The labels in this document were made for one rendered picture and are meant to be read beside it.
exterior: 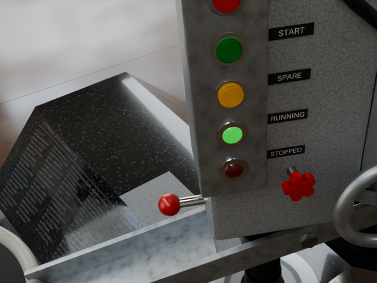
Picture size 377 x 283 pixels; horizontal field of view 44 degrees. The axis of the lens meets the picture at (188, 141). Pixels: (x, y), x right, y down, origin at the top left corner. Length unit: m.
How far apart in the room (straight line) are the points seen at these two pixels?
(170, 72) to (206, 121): 2.97
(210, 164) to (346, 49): 0.19
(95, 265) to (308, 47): 0.59
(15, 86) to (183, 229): 2.97
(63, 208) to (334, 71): 0.99
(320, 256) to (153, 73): 2.62
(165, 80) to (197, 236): 2.57
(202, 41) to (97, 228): 0.85
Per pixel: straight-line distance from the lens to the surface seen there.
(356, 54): 0.53
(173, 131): 1.37
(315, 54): 0.51
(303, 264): 0.99
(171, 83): 3.32
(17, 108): 3.43
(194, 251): 0.84
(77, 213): 1.31
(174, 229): 0.86
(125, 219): 1.16
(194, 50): 0.45
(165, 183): 1.20
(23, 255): 1.00
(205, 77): 0.47
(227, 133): 0.50
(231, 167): 0.53
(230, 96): 0.47
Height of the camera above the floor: 1.65
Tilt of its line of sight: 37 degrees down
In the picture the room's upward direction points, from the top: 7 degrees counter-clockwise
